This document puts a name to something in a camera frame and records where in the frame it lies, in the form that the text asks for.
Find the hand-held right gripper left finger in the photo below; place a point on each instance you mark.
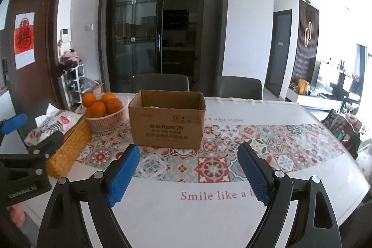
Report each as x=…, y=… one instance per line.
x=123, y=175

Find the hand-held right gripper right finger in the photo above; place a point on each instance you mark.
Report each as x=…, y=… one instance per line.
x=254, y=175

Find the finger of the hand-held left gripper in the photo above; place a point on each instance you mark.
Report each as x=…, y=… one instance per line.
x=43, y=147
x=14, y=121

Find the cardboard box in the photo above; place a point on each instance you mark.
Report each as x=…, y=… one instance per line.
x=165, y=126

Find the person's left hand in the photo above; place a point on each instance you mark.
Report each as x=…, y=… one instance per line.
x=18, y=214

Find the yellow woven tissue box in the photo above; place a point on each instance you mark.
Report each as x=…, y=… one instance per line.
x=69, y=146

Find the patterned tissue pack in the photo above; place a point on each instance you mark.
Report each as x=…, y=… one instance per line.
x=55, y=123

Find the white tissue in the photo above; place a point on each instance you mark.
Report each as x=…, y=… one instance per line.
x=43, y=119

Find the white plastic basket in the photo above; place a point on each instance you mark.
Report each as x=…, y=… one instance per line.
x=107, y=123

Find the dark door lock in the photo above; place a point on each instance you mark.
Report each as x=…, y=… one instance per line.
x=4, y=65

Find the patterned tablecloth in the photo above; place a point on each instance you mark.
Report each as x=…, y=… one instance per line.
x=203, y=207

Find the orange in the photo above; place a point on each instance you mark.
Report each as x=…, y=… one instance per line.
x=96, y=110
x=114, y=106
x=108, y=96
x=89, y=99

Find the white shoe rack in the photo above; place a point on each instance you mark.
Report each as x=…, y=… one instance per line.
x=72, y=85

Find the grey bag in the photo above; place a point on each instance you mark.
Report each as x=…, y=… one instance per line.
x=88, y=83

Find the pile of plush toys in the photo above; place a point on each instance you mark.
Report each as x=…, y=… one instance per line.
x=69, y=60

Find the red and white door poster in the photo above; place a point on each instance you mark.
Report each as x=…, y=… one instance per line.
x=24, y=38

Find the grey dining chair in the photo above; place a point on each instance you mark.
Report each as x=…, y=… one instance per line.
x=159, y=82
x=238, y=86

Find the brown wooden door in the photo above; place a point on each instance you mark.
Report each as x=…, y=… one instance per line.
x=43, y=33

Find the white low cabinet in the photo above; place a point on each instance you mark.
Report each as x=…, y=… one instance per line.
x=314, y=101

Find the chair with patterned cushion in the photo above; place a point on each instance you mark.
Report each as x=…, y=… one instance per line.
x=340, y=126

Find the white intercom panel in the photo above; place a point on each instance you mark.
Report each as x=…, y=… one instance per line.
x=66, y=35

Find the orange bag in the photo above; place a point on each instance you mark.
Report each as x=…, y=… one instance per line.
x=303, y=86

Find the white fluffy cloth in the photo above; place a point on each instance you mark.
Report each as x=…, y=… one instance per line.
x=364, y=163

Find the dark interior door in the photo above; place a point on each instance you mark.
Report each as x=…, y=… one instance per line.
x=279, y=53

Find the dark glass sliding door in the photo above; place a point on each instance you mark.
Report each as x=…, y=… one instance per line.
x=136, y=18

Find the white light switch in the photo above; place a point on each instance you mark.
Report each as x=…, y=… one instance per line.
x=89, y=27

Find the dark slatted wall panel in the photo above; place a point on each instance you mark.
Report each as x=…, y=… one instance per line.
x=299, y=62

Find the gold wall ornament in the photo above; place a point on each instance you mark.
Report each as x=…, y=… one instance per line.
x=307, y=34

